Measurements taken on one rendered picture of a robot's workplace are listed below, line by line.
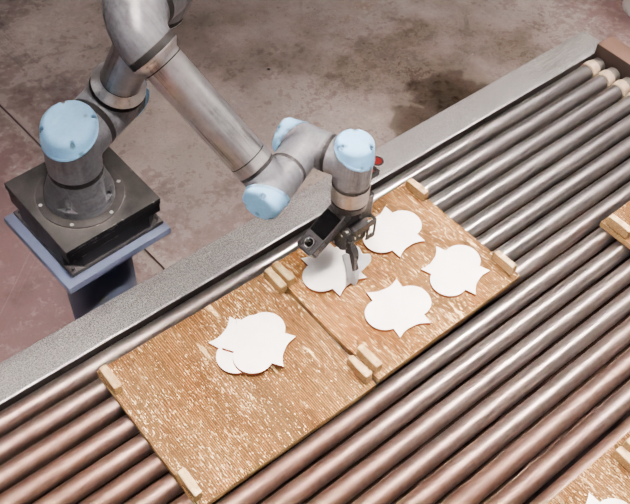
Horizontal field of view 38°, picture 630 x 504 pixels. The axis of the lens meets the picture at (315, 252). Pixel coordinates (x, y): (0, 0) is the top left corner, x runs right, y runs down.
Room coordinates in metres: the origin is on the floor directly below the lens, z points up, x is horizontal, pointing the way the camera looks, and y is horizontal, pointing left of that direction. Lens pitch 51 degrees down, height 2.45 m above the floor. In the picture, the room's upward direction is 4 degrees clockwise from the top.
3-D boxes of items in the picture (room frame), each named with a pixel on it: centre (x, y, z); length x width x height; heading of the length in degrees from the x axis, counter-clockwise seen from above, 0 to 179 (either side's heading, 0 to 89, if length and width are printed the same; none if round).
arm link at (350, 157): (1.21, -0.06, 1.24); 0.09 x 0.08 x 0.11; 65
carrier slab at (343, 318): (1.20, -0.17, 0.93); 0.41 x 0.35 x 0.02; 133
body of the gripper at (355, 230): (1.21, -0.06, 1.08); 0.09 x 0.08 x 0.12; 133
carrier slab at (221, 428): (0.91, 0.14, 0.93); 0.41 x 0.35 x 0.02; 131
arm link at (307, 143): (1.23, 0.04, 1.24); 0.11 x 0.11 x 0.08; 65
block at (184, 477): (0.68, 0.19, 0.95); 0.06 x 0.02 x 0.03; 41
